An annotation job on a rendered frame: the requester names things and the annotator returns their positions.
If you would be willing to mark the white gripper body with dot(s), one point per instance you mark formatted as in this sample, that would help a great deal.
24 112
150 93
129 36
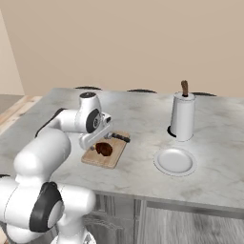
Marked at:
92 136

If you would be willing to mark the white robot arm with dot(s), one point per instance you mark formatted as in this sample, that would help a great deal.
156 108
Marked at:
41 152

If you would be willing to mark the dark red meat piece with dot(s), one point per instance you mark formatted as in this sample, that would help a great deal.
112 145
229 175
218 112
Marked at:
104 148

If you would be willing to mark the wooden cutting board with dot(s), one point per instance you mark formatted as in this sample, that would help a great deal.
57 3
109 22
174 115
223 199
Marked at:
109 158

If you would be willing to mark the grey wooden drawer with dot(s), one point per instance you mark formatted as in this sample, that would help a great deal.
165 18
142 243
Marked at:
111 219

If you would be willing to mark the white round plate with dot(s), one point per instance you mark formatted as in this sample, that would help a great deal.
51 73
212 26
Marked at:
175 161

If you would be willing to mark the dark stool seat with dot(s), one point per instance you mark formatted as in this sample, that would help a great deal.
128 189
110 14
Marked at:
204 94
142 91

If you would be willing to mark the white paper towel roll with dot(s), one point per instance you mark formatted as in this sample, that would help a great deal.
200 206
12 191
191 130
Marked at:
182 117

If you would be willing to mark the grey wooden cabinet front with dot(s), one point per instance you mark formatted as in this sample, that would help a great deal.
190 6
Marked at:
193 225

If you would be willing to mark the brown post towel holder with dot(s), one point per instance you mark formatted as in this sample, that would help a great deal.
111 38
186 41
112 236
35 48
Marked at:
185 87

